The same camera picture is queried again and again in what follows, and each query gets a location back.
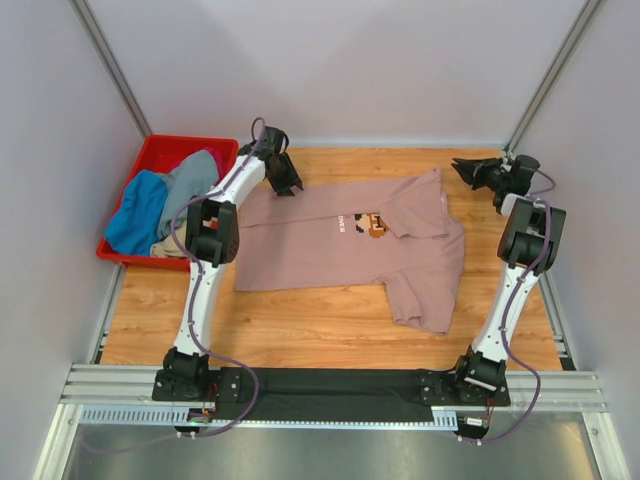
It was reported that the pink printed t shirt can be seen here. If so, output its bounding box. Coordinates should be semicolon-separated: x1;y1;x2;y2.
235;169;465;335

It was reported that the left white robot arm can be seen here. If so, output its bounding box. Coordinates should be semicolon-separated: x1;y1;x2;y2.
152;125;303;402

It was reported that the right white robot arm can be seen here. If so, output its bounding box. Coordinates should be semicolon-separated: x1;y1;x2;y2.
418;155;566;406

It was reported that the grey-blue t shirt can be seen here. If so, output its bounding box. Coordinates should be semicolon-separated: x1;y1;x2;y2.
157;150;220;240

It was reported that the red plastic bin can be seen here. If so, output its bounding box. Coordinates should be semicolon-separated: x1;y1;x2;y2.
96;134;239;271

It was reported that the beige t shirt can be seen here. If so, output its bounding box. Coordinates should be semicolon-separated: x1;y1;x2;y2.
149;236;187;259

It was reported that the blue t shirt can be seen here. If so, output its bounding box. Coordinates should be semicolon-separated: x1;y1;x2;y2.
104;170;168;256

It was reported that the right frame post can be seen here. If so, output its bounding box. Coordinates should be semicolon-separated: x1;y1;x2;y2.
502;0;605;157

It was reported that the frame post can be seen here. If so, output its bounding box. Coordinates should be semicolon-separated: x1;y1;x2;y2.
69;0;152;137
502;0;605;157

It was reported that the left frame post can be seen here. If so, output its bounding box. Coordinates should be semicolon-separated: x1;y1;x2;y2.
69;0;152;137

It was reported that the aluminium mounting rail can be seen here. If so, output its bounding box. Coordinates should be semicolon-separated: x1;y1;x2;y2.
60;365;609;432

